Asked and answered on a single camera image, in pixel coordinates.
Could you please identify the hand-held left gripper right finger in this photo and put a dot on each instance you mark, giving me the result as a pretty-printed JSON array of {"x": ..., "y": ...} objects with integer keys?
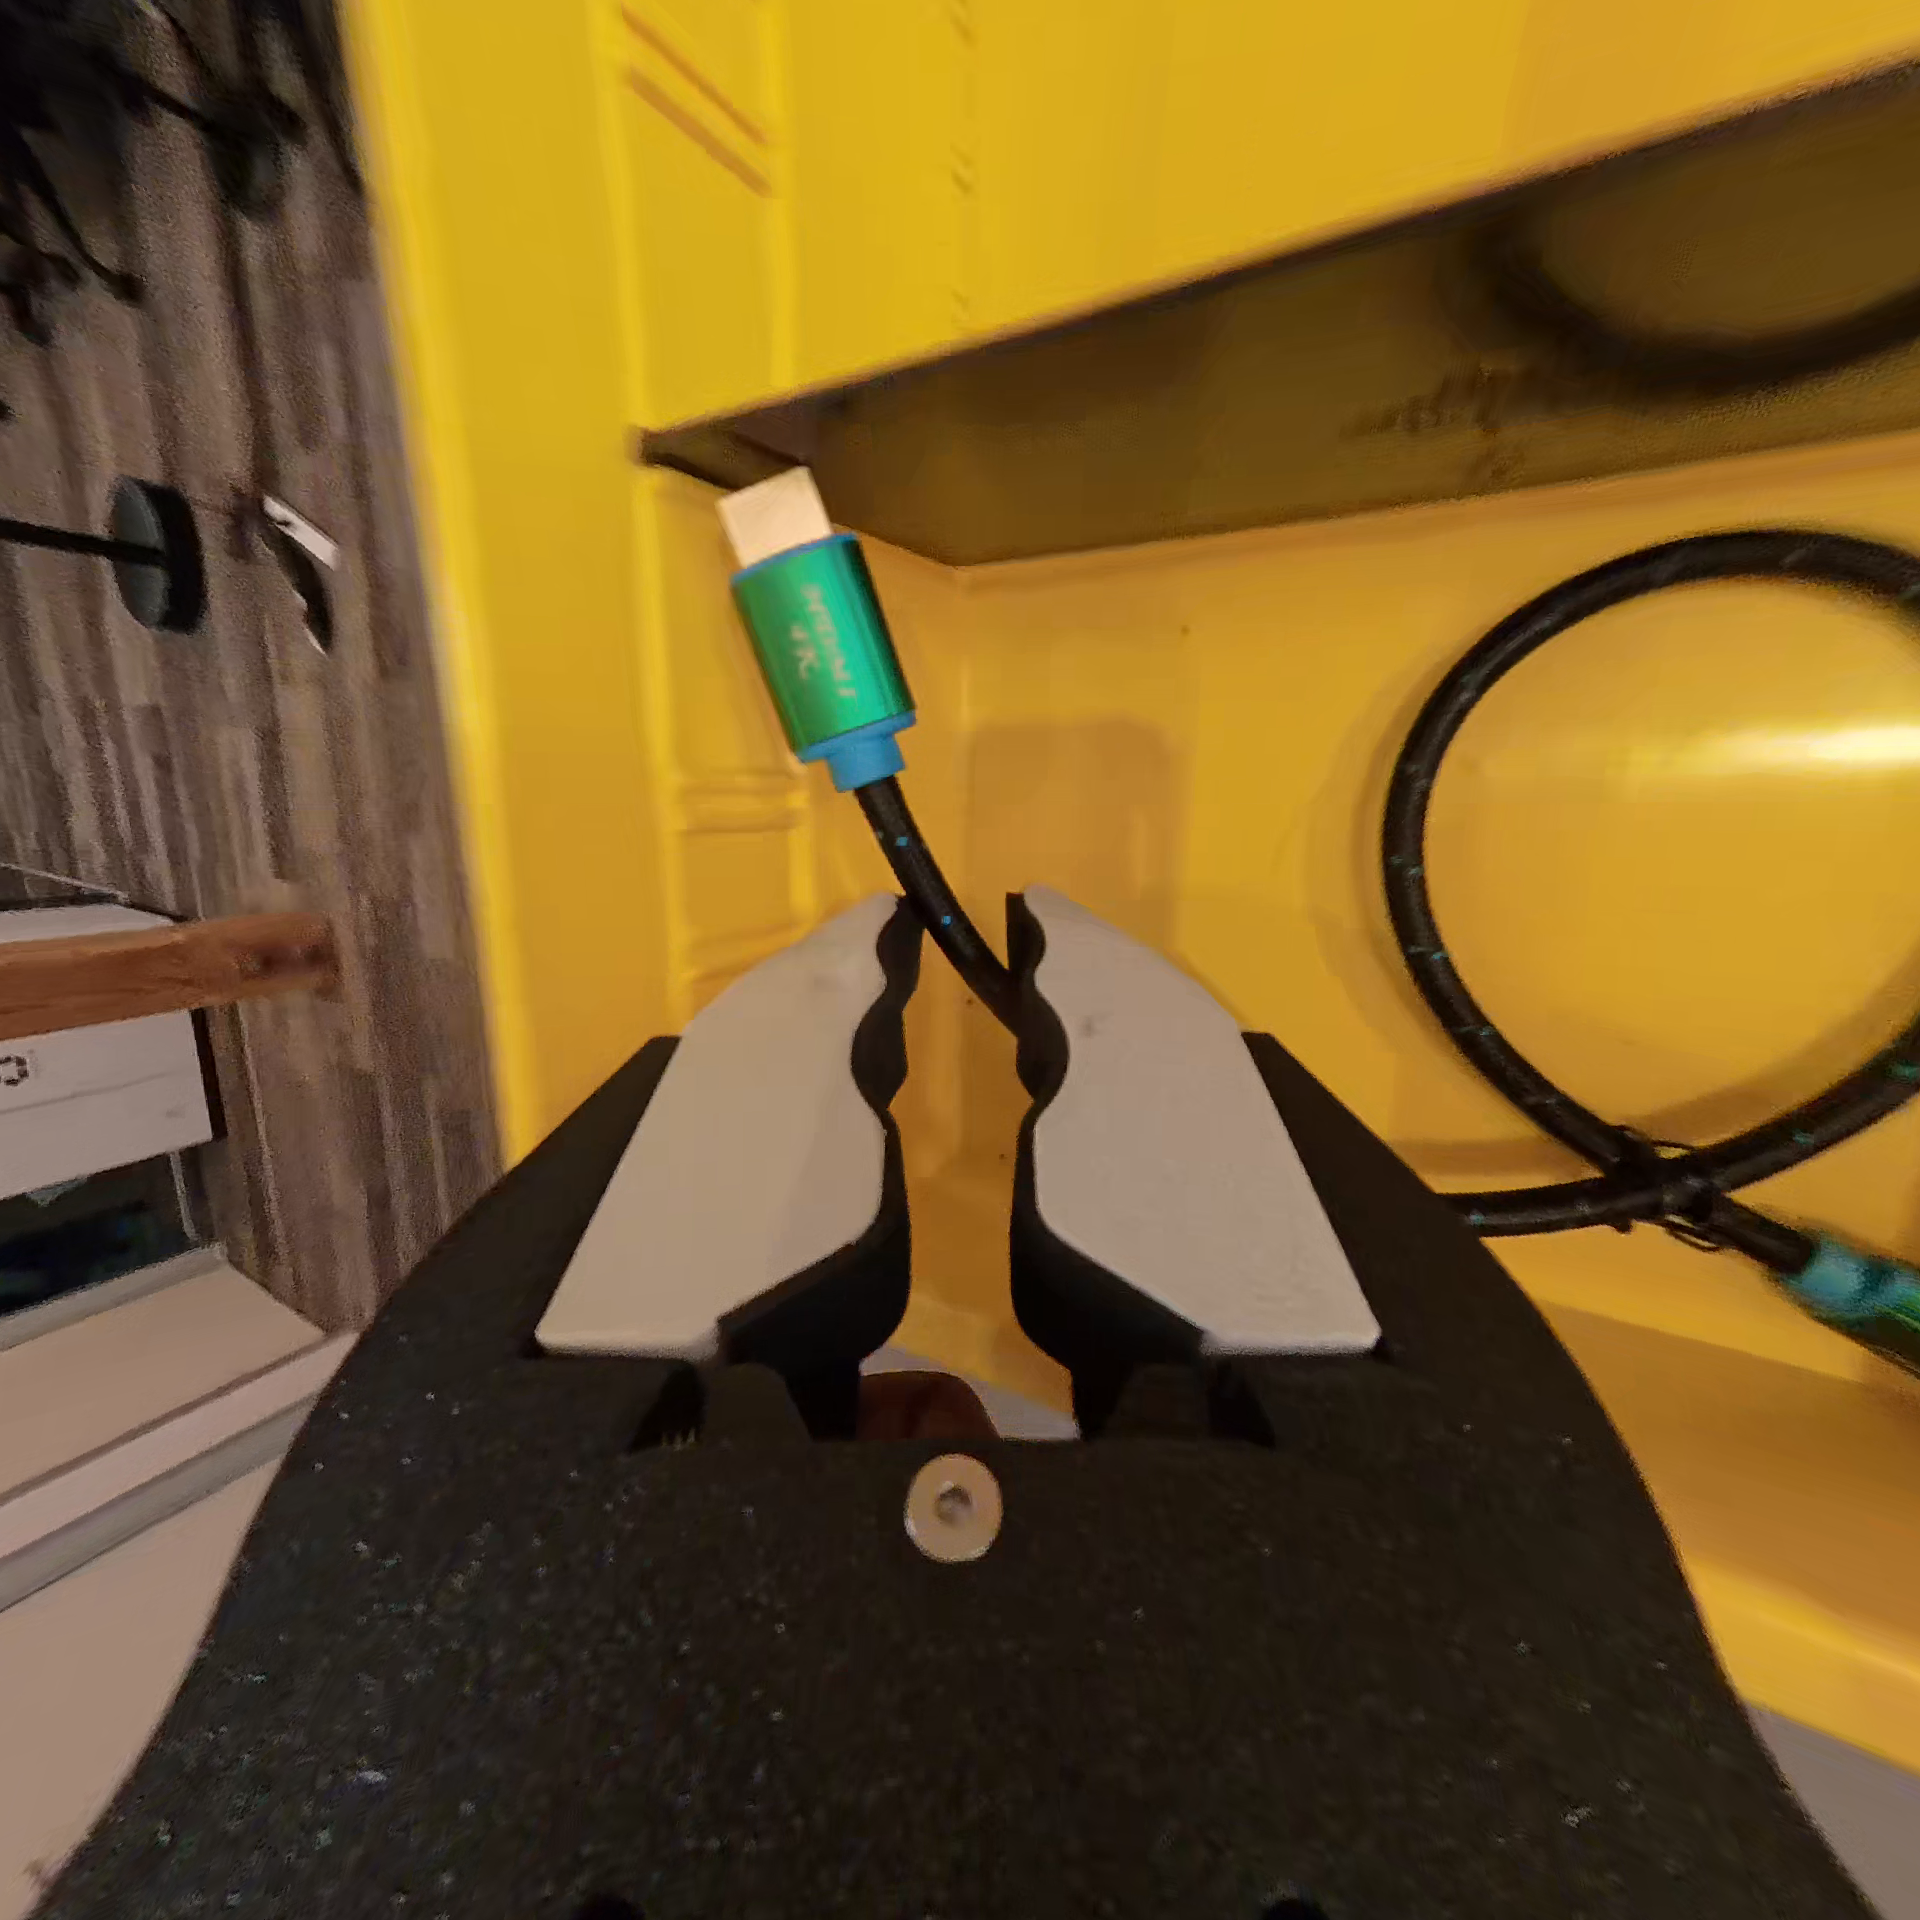
[{"x": 1201, "y": 1171}]

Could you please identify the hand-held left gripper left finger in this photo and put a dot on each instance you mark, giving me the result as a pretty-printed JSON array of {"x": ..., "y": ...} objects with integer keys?
[{"x": 734, "y": 1171}]

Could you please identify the yellow plastic bin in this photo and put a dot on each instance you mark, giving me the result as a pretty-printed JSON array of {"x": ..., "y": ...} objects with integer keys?
[{"x": 1050, "y": 182}]

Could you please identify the person's left hand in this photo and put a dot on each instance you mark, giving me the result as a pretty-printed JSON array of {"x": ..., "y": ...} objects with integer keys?
[{"x": 921, "y": 1410}]

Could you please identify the wooden shelf board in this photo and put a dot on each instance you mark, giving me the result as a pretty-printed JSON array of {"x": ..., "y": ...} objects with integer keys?
[{"x": 150, "y": 974}]

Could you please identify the white box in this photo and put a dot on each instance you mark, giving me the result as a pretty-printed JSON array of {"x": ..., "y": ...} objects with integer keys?
[{"x": 90, "y": 1096}]

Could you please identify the black round stand base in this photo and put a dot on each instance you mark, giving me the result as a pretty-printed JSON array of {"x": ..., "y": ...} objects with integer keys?
[{"x": 159, "y": 555}]

